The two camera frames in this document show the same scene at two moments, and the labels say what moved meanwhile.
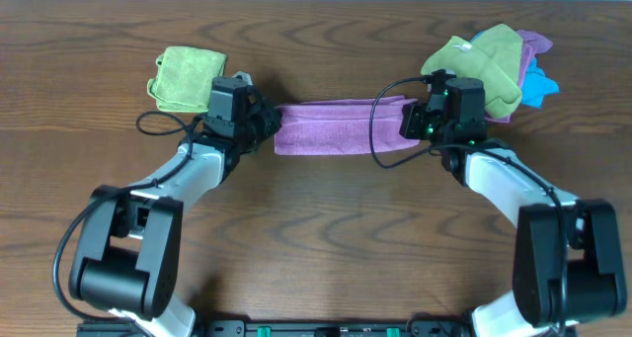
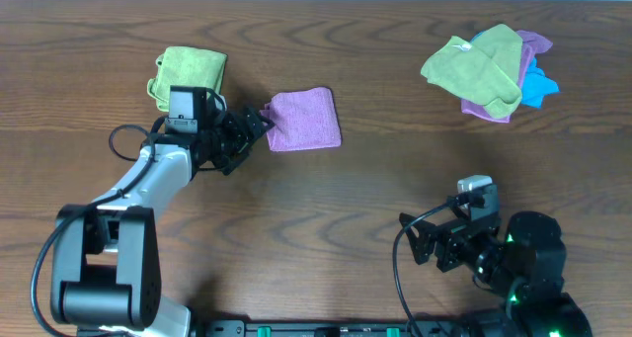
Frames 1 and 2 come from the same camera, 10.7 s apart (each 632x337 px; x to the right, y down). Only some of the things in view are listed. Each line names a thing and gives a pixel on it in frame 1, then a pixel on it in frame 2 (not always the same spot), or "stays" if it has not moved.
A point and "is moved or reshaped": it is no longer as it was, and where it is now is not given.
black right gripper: (414, 112) to (450, 236)
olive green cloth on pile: (494, 56) stays
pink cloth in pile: (531, 44) stays
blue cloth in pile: (537, 84) stays
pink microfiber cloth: (341, 126) is moved or reshaped
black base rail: (290, 328) stays
